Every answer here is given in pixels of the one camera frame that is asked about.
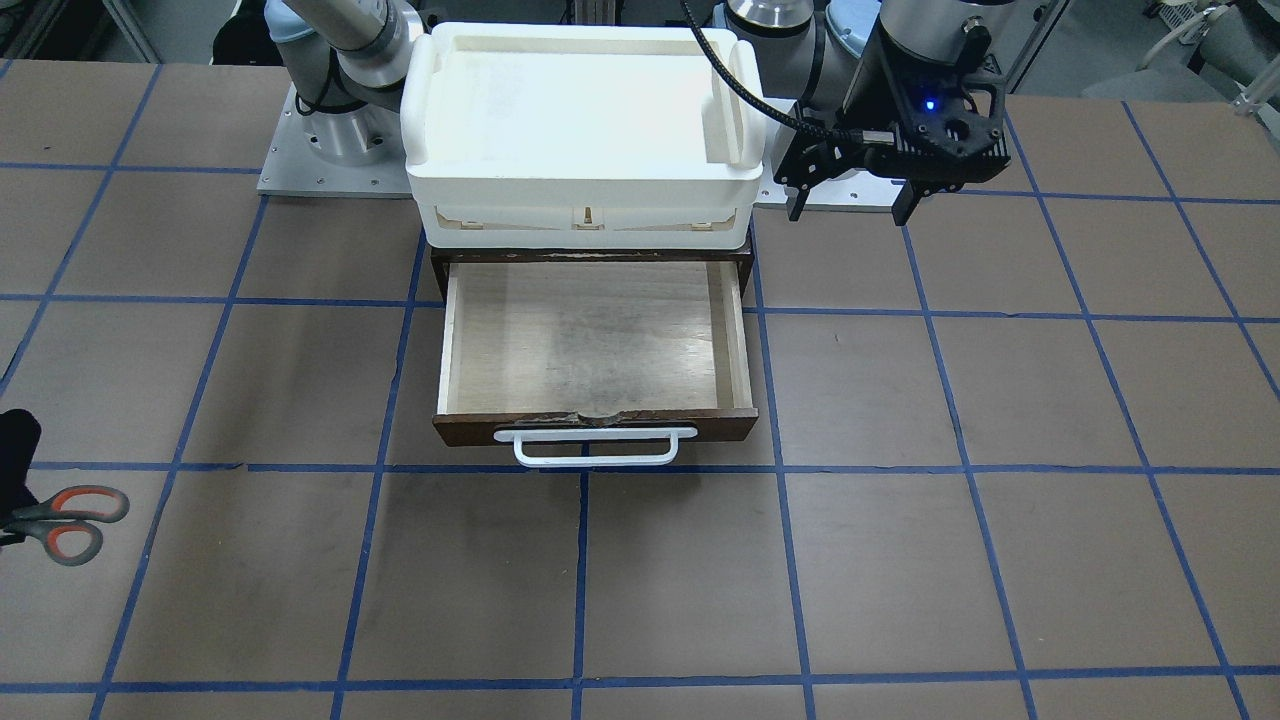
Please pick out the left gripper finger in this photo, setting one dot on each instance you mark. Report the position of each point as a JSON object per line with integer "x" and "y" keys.
{"x": 804, "y": 170}
{"x": 908, "y": 199}

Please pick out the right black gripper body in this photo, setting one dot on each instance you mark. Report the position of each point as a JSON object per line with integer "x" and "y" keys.
{"x": 16, "y": 459}

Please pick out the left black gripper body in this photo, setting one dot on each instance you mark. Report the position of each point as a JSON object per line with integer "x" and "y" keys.
{"x": 872, "y": 78}

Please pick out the grey orange handled scissors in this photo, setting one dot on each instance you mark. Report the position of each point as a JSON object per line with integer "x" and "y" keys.
{"x": 48, "y": 521}

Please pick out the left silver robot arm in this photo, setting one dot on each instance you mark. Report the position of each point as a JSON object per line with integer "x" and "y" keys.
{"x": 808, "y": 49}

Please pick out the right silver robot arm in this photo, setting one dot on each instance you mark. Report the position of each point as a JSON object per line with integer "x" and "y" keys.
{"x": 366, "y": 51}

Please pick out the open wooden drawer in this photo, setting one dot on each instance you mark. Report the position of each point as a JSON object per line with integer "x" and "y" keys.
{"x": 655, "y": 344}

